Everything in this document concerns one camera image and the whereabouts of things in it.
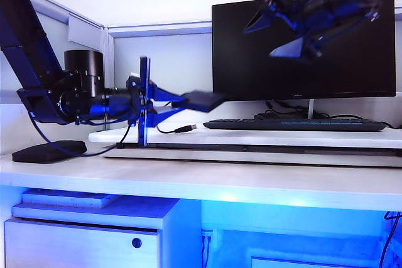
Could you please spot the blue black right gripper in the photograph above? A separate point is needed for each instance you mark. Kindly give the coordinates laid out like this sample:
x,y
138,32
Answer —
x,y
326,13

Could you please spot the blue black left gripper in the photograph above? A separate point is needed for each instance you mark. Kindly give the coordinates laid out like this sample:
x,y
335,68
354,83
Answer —
x,y
144,114

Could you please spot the black portable hard drive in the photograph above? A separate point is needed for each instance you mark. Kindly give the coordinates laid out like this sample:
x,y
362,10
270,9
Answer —
x,y
201,100

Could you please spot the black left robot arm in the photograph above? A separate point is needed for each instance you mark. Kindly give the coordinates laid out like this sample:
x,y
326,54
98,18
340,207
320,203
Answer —
x,y
28,45

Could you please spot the black computer monitor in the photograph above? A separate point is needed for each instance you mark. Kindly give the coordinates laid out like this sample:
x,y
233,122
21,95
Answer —
x,y
251,70

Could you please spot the frosted rear partition panel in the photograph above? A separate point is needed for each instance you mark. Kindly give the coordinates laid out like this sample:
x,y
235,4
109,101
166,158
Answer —
x,y
176,64

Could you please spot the silver monitor stand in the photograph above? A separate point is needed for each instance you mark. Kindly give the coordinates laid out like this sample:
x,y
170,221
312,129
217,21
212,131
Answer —
x,y
310,109

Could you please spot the black keyboard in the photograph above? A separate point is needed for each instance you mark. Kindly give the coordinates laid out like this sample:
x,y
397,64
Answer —
x,y
282,125

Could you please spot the white desk riser top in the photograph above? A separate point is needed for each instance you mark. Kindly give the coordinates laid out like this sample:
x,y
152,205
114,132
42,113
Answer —
x,y
251,138

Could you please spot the frosted side partition panel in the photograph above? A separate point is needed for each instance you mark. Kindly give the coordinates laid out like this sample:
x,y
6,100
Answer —
x,y
78,7

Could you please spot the black soft pouch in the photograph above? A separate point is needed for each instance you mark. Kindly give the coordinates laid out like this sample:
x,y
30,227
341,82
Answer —
x,y
37,155

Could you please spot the flat white board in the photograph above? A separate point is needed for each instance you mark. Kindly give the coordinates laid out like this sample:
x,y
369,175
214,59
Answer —
x,y
63,198

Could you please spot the white drawer cabinet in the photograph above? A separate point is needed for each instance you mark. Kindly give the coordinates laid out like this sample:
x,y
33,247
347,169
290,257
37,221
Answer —
x,y
78,243

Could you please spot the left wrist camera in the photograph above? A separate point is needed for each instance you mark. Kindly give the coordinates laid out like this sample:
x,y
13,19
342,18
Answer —
x,y
133,80

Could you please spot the grey partition bracket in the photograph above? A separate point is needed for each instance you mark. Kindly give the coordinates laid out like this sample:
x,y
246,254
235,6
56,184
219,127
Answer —
x,y
83,34

